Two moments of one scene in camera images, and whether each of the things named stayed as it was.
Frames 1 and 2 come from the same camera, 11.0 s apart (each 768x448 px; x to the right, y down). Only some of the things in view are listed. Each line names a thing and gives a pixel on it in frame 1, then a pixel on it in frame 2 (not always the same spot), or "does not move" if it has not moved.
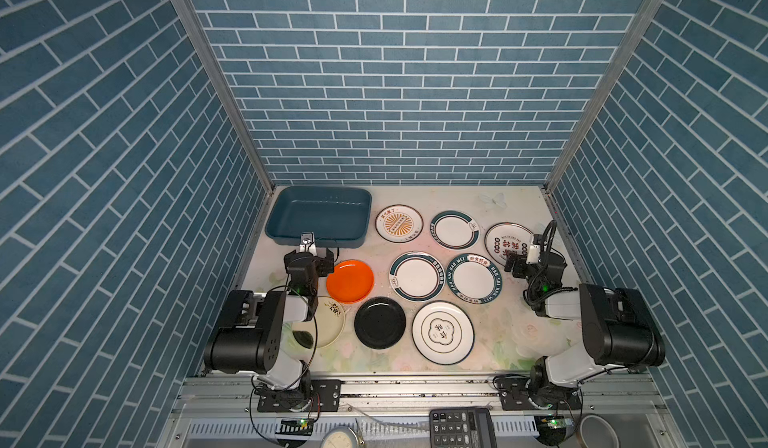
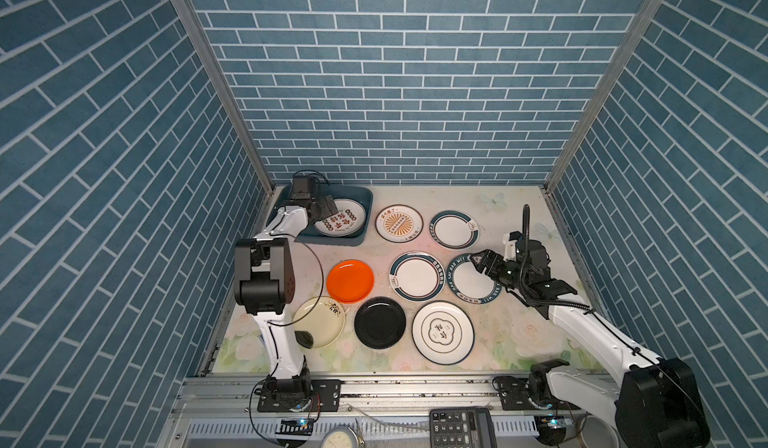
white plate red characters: [506, 238] -> [349, 220]
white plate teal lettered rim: [474, 279] does not move
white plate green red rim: [455, 229] does not move
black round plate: [380, 322] does not move
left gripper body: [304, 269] -> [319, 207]
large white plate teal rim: [417, 276] does not move
